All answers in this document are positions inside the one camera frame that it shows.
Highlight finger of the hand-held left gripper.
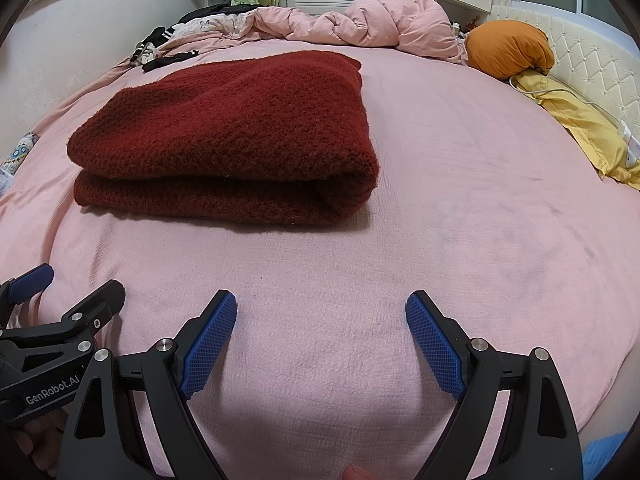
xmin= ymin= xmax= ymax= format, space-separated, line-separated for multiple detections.
xmin=0 ymin=280 xmax=126 ymax=361
xmin=0 ymin=264 xmax=55 ymax=322

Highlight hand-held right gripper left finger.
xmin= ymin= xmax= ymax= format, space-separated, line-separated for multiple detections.
xmin=60 ymin=289 xmax=238 ymax=480

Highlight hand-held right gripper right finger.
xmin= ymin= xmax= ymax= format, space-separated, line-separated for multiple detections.
xmin=405 ymin=290 xmax=583 ymax=480

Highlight dark red knit sweater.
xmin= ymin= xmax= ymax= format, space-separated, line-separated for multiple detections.
xmin=66 ymin=51 xmax=381 ymax=227

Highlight black crumpled clothes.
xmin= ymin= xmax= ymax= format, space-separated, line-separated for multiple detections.
xmin=177 ymin=2 xmax=261 ymax=23

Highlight person's left hand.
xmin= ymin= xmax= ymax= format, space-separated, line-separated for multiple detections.
xmin=10 ymin=405 xmax=68 ymax=471

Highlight floral patterned cloth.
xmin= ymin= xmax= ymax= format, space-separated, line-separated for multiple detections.
xmin=0 ymin=131 xmax=40 ymax=176

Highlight pink bed sheet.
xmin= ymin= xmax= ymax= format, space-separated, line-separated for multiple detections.
xmin=0 ymin=40 xmax=636 ymax=480

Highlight light blue cloth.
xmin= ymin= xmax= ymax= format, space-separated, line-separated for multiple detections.
xmin=582 ymin=432 xmax=626 ymax=480

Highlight black striped cloth strip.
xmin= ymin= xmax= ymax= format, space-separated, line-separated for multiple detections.
xmin=142 ymin=50 xmax=200 ymax=72

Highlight black white striped garment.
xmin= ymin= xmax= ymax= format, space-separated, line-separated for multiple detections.
xmin=130 ymin=25 xmax=183 ymax=65

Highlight yellow pillow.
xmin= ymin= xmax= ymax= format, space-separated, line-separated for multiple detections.
xmin=512 ymin=67 xmax=640 ymax=191

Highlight white printed cloth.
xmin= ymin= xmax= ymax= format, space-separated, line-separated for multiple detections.
xmin=177 ymin=12 xmax=256 ymax=41

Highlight orange pillow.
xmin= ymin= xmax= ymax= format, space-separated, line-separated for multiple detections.
xmin=465 ymin=20 xmax=556 ymax=80

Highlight pink puffy duvet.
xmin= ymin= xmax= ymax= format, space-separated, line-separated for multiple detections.
xmin=160 ymin=0 xmax=468 ymax=65

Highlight white cable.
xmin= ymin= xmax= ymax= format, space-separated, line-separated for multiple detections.
xmin=509 ymin=76 xmax=622 ymax=127

